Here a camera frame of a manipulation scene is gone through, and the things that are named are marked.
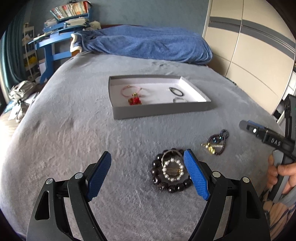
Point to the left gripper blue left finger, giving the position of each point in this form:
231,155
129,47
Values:
97,175

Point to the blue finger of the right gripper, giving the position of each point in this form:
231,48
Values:
253,128

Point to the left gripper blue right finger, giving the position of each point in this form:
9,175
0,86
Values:
197,174

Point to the pearl circle hair clip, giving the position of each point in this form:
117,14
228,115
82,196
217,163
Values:
173,169

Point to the silver bangle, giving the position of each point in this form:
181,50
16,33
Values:
179,100

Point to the red bead flower hair clip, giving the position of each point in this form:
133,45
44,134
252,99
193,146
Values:
134,101

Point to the person's right hand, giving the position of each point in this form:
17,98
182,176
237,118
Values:
282,170

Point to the white wardrobe with grey stripes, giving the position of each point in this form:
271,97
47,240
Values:
253,47

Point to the grey shallow cardboard box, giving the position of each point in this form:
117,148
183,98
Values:
156,93

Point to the blue blanket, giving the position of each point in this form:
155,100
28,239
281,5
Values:
158,43

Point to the pile of clothes on floor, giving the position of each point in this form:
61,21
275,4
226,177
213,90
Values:
22,96

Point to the teal curtain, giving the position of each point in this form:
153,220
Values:
12,63

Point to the white rolling shelf cart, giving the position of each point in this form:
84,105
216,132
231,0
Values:
30,58

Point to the stuffed toy on desk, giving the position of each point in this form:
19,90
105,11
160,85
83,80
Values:
95,25

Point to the blue desk with shelf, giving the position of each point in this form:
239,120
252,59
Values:
57,33

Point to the row of books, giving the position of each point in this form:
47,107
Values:
71,9

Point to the black tracking camera module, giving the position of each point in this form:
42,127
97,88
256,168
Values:
289,104

